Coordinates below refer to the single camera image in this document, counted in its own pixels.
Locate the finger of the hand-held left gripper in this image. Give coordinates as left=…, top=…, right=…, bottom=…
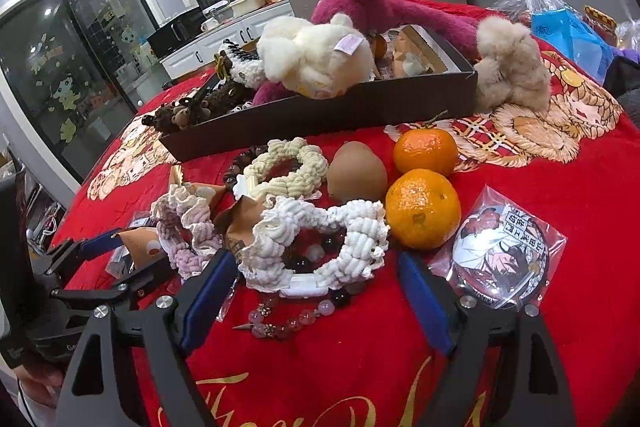
left=50, top=252, right=176, bottom=314
left=35, top=228, right=126, bottom=278

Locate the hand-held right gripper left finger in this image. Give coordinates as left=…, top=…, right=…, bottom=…
left=55, top=249, right=241, bottom=427

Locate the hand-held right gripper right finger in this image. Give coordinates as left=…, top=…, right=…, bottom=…
left=397, top=251, right=586, bottom=427

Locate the orange-brown snack packet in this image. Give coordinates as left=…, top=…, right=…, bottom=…
left=215, top=199, right=266, bottom=258
left=115, top=227, right=163, bottom=278
left=170, top=167, right=228, bottom=212

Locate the red badge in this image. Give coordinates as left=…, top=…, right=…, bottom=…
left=429, top=187, right=568, bottom=310

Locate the cream crochet scrunchie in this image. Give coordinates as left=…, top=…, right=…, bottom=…
left=235, top=137, right=329, bottom=201

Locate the dark cardboard box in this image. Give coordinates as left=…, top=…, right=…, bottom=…
left=159, top=24, right=479, bottom=162

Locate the person's left hand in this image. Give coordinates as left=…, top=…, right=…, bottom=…
left=15, top=357, right=63, bottom=408

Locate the red printed blanket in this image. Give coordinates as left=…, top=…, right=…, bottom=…
left=50, top=0, right=640, bottom=427

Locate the orange mandarin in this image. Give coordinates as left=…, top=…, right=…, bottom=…
left=385, top=168, right=462, bottom=250
left=393, top=112, right=459, bottom=178

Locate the brown bear plush charm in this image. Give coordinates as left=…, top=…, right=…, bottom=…
left=152, top=99, right=211, bottom=132

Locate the brown capybara toy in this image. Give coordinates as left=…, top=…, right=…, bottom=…
left=326, top=141, right=388, bottom=202

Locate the glass sliding door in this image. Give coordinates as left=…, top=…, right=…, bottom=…
left=0, top=0, right=161, bottom=182

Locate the brown fluffy hair clip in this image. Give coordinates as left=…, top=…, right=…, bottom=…
left=200, top=79, right=256, bottom=112

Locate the white kitchen cabinet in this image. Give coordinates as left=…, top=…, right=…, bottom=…
left=160, top=0, right=296, bottom=80

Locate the beige plush toy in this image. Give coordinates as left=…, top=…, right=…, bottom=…
left=472, top=16, right=552, bottom=112

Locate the white plush toy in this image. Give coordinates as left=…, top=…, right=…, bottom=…
left=256, top=13, right=376, bottom=100

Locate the blue plastic bag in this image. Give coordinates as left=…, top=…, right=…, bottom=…
left=530, top=7, right=613, bottom=68

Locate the yellow black striped packet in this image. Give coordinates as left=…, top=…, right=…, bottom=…
left=585, top=4, right=618, bottom=30

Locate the dark purple bead bracelet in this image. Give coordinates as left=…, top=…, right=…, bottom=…
left=280, top=227, right=368, bottom=310

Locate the pink crystal bead bracelet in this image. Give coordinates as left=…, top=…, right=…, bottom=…
left=232, top=294, right=336, bottom=340

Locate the brown bead bracelet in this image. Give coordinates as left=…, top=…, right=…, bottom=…
left=222, top=144, right=271, bottom=198

